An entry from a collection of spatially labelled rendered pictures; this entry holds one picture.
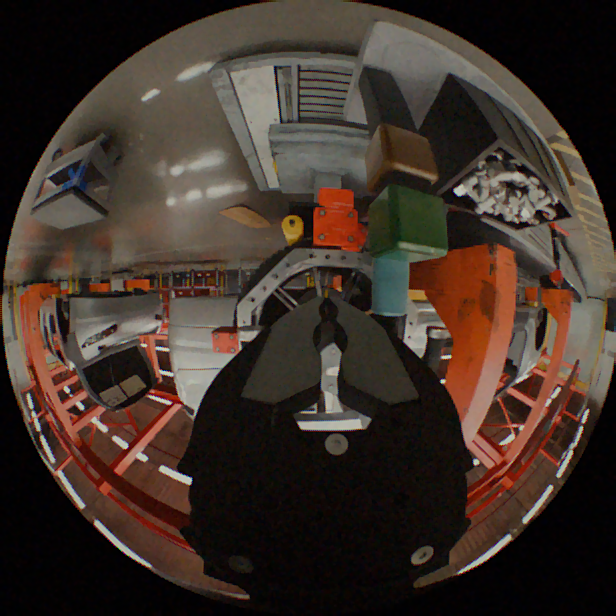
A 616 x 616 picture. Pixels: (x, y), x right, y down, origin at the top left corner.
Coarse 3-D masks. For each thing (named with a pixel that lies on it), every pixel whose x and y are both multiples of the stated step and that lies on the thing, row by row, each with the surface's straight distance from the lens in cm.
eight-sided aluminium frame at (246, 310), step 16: (288, 256) 48; (304, 256) 48; (320, 256) 49; (336, 256) 49; (352, 256) 50; (368, 256) 52; (272, 272) 49; (288, 272) 48; (368, 272) 56; (256, 288) 50; (272, 288) 49; (240, 304) 51; (256, 304) 50; (240, 320) 52; (400, 320) 62; (416, 320) 60; (400, 336) 64
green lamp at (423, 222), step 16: (384, 192) 11; (400, 192) 11; (416, 192) 11; (384, 208) 11; (400, 208) 10; (416, 208) 11; (432, 208) 12; (368, 224) 13; (384, 224) 11; (400, 224) 10; (416, 224) 11; (432, 224) 11; (384, 240) 10; (400, 240) 10; (416, 240) 10; (432, 240) 11; (384, 256) 12; (400, 256) 12; (416, 256) 12; (432, 256) 12
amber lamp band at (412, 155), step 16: (384, 128) 14; (400, 128) 15; (384, 144) 13; (400, 144) 13; (416, 144) 14; (368, 160) 15; (384, 160) 12; (400, 160) 12; (416, 160) 13; (432, 160) 14; (368, 176) 14; (384, 176) 13; (416, 176) 13; (432, 176) 13
